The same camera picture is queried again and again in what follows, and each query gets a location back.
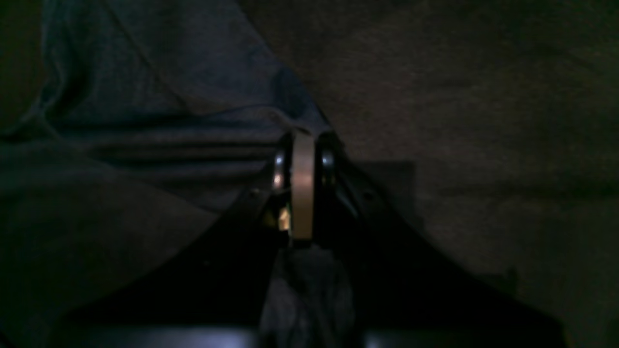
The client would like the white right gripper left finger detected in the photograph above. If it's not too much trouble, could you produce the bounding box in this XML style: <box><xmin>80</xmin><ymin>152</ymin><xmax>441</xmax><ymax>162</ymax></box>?
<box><xmin>63</xmin><ymin>131</ymin><xmax>316</xmax><ymax>348</ymax></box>

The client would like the black table cloth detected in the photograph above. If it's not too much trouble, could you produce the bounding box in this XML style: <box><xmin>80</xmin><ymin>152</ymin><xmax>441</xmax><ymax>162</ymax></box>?
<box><xmin>240</xmin><ymin>0</ymin><xmax>618</xmax><ymax>348</ymax></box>

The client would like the dark grey T-shirt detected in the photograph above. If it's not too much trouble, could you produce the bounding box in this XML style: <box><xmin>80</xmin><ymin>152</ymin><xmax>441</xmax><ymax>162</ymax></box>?
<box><xmin>1</xmin><ymin>0</ymin><xmax>354</xmax><ymax>348</ymax></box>

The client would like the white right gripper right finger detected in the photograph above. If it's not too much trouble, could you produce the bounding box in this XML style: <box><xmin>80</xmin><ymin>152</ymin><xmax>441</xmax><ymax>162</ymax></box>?
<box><xmin>314</xmin><ymin>134</ymin><xmax>566</xmax><ymax>348</ymax></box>

